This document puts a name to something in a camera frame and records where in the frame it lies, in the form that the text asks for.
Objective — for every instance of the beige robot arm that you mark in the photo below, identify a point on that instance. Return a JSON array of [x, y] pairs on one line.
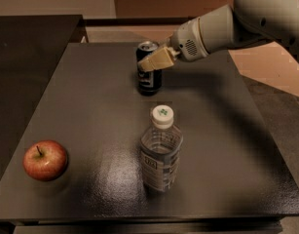
[[244, 24]]

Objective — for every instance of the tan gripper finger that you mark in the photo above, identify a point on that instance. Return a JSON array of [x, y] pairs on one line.
[[164, 42], [163, 57]]

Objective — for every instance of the red apple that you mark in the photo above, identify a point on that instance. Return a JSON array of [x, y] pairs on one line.
[[45, 160]]

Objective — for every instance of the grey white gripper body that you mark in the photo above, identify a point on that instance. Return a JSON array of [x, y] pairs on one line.
[[185, 40]]

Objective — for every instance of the dark blue pepsi can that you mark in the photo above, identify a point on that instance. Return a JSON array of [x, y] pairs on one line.
[[149, 83]]

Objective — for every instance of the clear plastic water bottle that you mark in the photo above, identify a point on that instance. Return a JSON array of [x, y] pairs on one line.
[[159, 149]]

